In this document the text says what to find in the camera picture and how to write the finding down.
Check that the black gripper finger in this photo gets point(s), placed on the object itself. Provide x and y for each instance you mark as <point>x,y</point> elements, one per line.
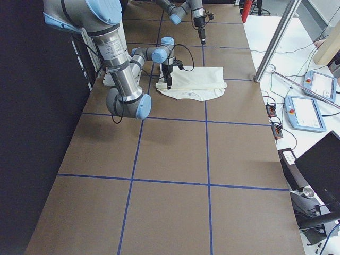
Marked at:
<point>202,35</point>
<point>169,82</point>

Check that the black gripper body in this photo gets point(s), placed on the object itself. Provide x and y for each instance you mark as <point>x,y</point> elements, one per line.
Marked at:
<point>167,70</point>
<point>198,22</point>

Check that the cream long sleeve shirt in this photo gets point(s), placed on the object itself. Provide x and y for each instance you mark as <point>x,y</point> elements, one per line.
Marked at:
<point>201,83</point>

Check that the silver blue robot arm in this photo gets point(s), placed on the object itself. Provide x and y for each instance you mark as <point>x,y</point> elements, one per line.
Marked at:
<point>102,22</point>
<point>178,13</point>

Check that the red cylinder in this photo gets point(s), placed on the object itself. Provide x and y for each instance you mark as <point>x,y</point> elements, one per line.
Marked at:
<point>246,10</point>

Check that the black orange adapter far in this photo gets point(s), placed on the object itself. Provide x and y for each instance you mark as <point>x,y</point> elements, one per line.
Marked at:
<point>271,109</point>

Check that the black orange adapter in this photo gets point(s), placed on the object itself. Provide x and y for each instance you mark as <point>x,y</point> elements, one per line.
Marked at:
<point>271,109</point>
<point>277,130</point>

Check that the reacher grabber stick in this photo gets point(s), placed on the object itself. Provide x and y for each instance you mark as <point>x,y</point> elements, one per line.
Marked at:
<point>308,90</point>

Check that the black orange adapter near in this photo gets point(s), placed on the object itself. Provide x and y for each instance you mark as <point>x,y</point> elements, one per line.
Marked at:
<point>277,130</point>

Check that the wooden board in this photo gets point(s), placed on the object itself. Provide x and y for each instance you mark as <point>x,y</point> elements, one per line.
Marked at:
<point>329,48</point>

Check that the near teach pendant tablet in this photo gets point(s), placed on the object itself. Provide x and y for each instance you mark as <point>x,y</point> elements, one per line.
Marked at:
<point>304,114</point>

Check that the teach pendant tablet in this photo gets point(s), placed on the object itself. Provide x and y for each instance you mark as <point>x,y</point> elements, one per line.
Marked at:
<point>304,114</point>
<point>321,84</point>

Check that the far teach pendant tablet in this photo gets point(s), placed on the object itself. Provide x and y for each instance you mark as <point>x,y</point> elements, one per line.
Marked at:
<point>321,84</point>

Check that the black box with label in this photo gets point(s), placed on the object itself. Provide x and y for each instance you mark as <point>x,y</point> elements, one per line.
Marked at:
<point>293,176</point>

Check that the black laptop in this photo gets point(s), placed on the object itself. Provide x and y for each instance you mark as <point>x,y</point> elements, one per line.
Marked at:
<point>320,167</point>

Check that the silver metal cup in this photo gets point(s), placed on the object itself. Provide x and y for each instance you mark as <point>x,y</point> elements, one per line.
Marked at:
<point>306,192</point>

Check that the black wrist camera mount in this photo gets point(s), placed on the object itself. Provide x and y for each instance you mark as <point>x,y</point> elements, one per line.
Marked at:
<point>179,64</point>

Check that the aluminium frame post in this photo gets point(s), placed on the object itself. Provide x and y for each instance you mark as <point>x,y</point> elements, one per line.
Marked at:
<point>277,37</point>

